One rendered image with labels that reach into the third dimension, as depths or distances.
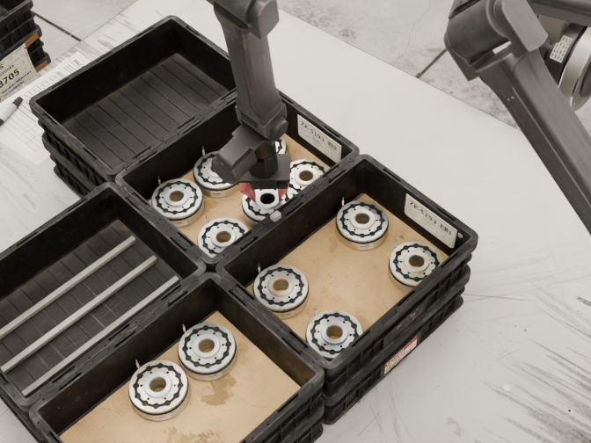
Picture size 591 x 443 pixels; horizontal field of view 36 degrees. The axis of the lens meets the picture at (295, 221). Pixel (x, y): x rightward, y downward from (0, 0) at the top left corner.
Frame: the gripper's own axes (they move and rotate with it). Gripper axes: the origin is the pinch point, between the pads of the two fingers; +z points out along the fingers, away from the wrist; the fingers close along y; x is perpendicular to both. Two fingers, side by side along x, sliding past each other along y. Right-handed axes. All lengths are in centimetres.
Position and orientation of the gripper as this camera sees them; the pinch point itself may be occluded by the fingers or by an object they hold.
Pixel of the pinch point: (266, 196)
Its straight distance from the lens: 179.3
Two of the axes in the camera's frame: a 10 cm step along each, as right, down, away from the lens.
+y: 10.0, -0.2, -0.6
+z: 0.6, 5.9, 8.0
